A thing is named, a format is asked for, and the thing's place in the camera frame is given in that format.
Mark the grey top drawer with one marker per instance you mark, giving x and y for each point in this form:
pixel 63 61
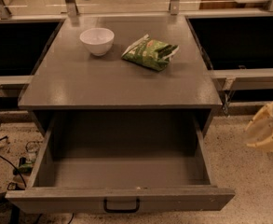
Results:
pixel 156 156

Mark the green snack bag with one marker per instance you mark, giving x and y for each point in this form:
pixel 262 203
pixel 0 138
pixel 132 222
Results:
pixel 150 53

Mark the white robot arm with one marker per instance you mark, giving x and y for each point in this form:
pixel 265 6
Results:
pixel 259 131

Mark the glass jar on floor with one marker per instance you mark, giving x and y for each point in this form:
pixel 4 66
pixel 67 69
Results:
pixel 32 149

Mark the grey cabinet with top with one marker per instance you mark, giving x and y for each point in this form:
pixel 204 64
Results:
pixel 71 78

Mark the black top drawer handle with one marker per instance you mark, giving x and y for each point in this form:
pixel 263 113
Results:
pixel 121 207

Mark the white ceramic bowl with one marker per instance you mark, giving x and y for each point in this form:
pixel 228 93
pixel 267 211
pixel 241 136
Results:
pixel 97 41

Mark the metal railing frame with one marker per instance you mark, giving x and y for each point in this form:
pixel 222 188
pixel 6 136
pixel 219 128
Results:
pixel 236 45

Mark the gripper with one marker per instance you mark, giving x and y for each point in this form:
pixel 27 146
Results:
pixel 259 133

